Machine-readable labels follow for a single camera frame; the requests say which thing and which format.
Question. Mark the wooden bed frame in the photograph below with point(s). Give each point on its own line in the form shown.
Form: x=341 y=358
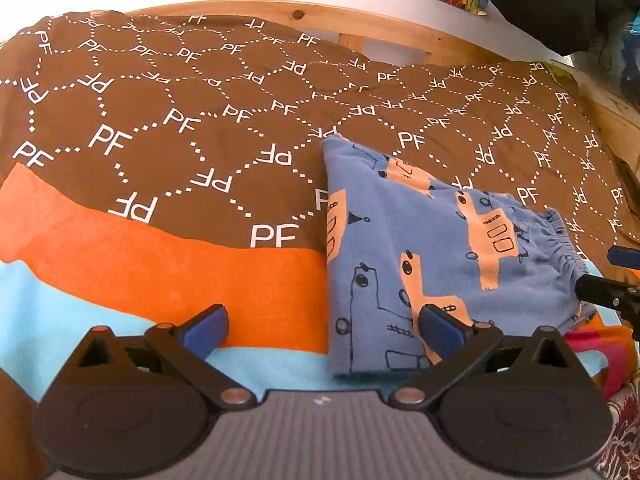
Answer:
x=400 y=25

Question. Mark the pink orange cloth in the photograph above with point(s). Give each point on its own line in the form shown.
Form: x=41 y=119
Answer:
x=600 y=355

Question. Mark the mustard brown cloth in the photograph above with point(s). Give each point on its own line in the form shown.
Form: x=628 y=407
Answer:
x=15 y=430

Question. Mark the brown printed blanket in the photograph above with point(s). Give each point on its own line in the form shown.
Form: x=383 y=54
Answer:
x=175 y=160

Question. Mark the black hanging cloth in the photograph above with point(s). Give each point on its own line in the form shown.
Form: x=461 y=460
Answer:
x=560 y=0

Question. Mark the blue printed pants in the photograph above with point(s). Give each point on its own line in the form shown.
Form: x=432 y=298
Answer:
x=450 y=270

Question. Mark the yellow-green cloth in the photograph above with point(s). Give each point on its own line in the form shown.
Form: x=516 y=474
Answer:
x=562 y=72

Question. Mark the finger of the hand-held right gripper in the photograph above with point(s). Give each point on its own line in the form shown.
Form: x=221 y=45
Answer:
x=625 y=256
x=607 y=292

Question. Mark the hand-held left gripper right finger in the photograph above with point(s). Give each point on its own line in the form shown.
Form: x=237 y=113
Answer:
x=440 y=329

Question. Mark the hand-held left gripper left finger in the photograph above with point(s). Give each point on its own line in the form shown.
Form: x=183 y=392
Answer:
x=207 y=327

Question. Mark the floral patterned cloth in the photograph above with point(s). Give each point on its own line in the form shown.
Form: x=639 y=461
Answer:
x=627 y=435

